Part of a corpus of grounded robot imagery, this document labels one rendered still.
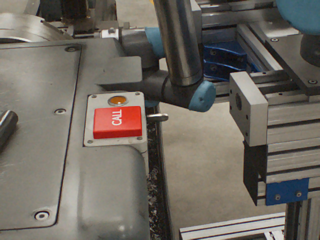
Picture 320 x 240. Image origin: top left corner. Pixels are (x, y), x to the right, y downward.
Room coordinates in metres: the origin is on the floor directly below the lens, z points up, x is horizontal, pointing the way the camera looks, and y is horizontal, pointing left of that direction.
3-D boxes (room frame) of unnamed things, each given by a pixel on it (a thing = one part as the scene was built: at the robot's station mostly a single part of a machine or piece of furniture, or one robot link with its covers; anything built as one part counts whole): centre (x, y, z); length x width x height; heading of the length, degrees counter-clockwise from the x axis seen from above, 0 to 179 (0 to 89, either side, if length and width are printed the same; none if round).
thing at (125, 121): (0.67, 0.05, 1.26); 0.06 x 0.06 x 0.02; 2
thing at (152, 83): (1.34, 0.02, 0.98); 0.11 x 0.08 x 0.11; 55
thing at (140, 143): (0.70, 0.06, 1.23); 0.13 x 0.08 x 0.05; 2
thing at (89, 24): (1.71, 0.23, 0.99); 0.20 x 0.10 x 0.05; 2
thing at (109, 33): (1.35, 0.11, 1.08); 0.08 x 0.05 x 0.08; 1
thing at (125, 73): (0.84, 0.06, 1.24); 0.09 x 0.08 x 0.03; 2
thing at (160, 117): (1.67, 0.01, 0.69); 0.08 x 0.03 x 0.03; 92
